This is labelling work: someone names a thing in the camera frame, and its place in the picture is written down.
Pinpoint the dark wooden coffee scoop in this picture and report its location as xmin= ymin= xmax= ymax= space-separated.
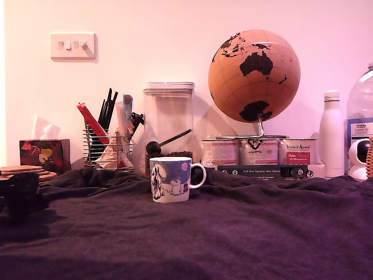
xmin=145 ymin=128 xmax=193 ymax=157

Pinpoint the square cork coaster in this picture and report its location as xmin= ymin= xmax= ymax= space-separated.
xmin=0 ymin=165 xmax=44 ymax=172
xmin=0 ymin=169 xmax=45 ymax=175
xmin=0 ymin=171 xmax=50 ymax=178

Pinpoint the floral dark tissue box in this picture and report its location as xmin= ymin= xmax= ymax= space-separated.
xmin=19 ymin=139 xmax=72 ymax=176

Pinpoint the white tissue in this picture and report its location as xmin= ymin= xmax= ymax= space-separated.
xmin=31 ymin=115 xmax=61 ymax=141

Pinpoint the red chopstick sleeve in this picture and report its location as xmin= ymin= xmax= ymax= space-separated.
xmin=76 ymin=101 xmax=111 ymax=145

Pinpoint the crumpled white paper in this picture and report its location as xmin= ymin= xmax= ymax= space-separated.
xmin=96 ymin=100 xmax=135 ymax=170

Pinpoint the black chopstick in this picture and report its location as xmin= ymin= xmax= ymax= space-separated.
xmin=97 ymin=98 xmax=106 ymax=123
xmin=98 ymin=88 xmax=113 ymax=125
xmin=104 ymin=91 xmax=119 ymax=131

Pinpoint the dark brown wooden utensil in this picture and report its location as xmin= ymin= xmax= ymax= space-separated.
xmin=130 ymin=112 xmax=145 ymax=132

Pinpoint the blue printed paper sleeve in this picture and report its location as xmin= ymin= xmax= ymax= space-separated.
xmin=122 ymin=93 xmax=134 ymax=121

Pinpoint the illustrated white blue mug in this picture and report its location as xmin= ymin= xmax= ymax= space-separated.
xmin=149 ymin=156 xmax=207 ymax=204

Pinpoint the clear container white lid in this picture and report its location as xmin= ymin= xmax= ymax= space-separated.
xmin=142 ymin=81 xmax=195 ymax=177

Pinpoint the dark grey cloth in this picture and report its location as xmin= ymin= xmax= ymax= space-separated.
xmin=0 ymin=167 xmax=373 ymax=280

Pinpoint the white tin pink text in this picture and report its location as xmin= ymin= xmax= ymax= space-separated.
xmin=200 ymin=138 xmax=240 ymax=167

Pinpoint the black printed flat box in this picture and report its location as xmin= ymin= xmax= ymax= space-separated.
xmin=217 ymin=164 xmax=309 ymax=184

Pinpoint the white tin black arrow symbol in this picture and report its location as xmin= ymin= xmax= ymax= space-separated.
xmin=239 ymin=137 xmax=279 ymax=166

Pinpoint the metal globe stand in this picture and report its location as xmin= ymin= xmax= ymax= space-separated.
xmin=215 ymin=113 xmax=290 ymax=140

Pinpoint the cork globe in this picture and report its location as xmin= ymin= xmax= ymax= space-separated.
xmin=207 ymin=29 xmax=301 ymax=123

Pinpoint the white tin red label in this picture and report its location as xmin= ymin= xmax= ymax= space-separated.
xmin=278 ymin=137 xmax=318 ymax=166

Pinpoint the white metal bottle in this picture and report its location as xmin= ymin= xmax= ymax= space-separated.
xmin=319 ymin=90 xmax=346 ymax=179

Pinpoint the wicker basket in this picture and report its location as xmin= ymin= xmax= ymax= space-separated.
xmin=365 ymin=135 xmax=373 ymax=179

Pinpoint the large clear water bottle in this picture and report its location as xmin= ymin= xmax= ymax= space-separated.
xmin=345 ymin=61 xmax=373 ymax=176

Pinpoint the white light switch plate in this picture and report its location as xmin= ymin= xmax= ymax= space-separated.
xmin=50 ymin=32 xmax=98 ymax=62

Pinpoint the small white round camera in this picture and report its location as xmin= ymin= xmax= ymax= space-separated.
xmin=347 ymin=138 xmax=371 ymax=181

